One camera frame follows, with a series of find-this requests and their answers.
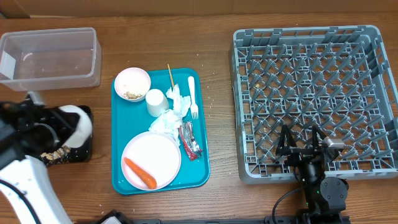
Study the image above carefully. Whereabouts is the white plastic fork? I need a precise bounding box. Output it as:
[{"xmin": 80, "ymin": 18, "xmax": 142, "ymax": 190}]
[{"xmin": 188, "ymin": 76, "xmax": 198, "ymax": 119}]

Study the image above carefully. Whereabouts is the wooden skewer stick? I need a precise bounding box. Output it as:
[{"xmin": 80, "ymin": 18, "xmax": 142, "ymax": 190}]
[{"xmin": 167, "ymin": 63, "xmax": 175, "ymax": 90}]

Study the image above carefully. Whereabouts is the white paper cup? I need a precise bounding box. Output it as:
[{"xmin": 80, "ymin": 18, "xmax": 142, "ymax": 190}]
[{"xmin": 146, "ymin": 89, "xmax": 169, "ymax": 117}]

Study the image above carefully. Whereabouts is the pale green bowl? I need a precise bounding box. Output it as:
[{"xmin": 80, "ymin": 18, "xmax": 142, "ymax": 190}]
[{"xmin": 59, "ymin": 105, "xmax": 93, "ymax": 148}]

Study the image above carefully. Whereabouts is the rice and nuts pile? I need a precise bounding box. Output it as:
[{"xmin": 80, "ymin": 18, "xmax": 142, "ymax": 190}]
[{"xmin": 40, "ymin": 146, "xmax": 71, "ymax": 164}]

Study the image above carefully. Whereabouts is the crumpled white napkin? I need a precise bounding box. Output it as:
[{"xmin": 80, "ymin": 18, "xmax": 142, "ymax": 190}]
[{"xmin": 149, "ymin": 84, "xmax": 191, "ymax": 146}]

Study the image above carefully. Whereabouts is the grey dishwasher rack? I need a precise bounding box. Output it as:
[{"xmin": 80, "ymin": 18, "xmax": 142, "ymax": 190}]
[{"xmin": 229, "ymin": 25, "xmax": 397, "ymax": 184}]

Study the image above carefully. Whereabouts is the black waste tray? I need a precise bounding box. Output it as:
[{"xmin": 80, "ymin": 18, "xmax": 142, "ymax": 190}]
[{"xmin": 37, "ymin": 105, "xmax": 93, "ymax": 167}]

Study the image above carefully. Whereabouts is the orange carrot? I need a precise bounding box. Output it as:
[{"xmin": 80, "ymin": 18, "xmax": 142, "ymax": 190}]
[{"xmin": 123, "ymin": 157, "xmax": 157, "ymax": 190}]

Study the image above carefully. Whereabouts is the pink bowl with food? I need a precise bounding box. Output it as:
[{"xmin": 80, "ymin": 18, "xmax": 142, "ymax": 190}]
[{"xmin": 114, "ymin": 67, "xmax": 151, "ymax": 102}]

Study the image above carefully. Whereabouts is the red foil wrapper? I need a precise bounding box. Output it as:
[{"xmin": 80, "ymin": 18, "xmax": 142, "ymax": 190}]
[{"xmin": 178, "ymin": 121, "xmax": 203, "ymax": 161}]

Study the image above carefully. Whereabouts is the pink round plate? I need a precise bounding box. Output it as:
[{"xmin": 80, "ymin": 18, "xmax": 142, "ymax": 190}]
[{"xmin": 121, "ymin": 131, "xmax": 182, "ymax": 191}]

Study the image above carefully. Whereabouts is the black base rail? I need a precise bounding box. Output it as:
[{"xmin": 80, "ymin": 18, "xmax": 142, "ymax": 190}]
[{"xmin": 93, "ymin": 210, "xmax": 352, "ymax": 224}]

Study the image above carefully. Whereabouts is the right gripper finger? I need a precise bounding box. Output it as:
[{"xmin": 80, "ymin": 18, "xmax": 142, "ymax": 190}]
[
  {"xmin": 277, "ymin": 124, "xmax": 297, "ymax": 149},
  {"xmin": 312, "ymin": 125, "xmax": 326, "ymax": 149}
]

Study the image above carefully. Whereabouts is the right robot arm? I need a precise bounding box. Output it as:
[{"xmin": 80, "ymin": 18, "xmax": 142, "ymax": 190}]
[{"xmin": 272, "ymin": 124, "xmax": 350, "ymax": 224}]

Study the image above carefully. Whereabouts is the clear plastic bin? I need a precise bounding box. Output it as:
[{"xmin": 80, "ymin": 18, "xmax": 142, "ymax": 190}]
[{"xmin": 1, "ymin": 27, "xmax": 101, "ymax": 91}]

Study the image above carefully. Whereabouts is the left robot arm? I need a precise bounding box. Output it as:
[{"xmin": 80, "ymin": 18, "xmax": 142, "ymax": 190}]
[{"xmin": 1, "ymin": 98, "xmax": 92, "ymax": 223}]

